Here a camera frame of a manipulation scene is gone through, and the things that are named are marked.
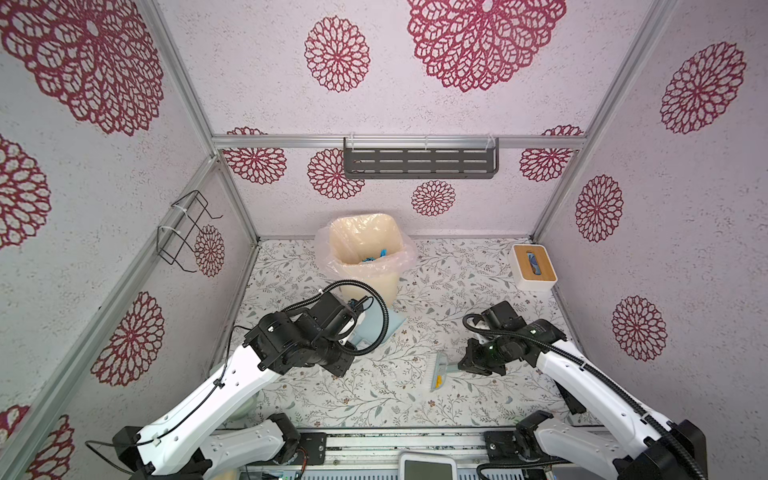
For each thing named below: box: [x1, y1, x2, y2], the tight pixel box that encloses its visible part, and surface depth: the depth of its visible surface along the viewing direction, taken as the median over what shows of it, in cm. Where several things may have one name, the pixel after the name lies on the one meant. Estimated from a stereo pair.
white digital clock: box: [399, 452, 458, 480], surface depth 69 cm
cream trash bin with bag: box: [314, 213, 417, 308], surface depth 91 cm
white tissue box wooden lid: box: [510, 244, 558, 291], surface depth 108 cm
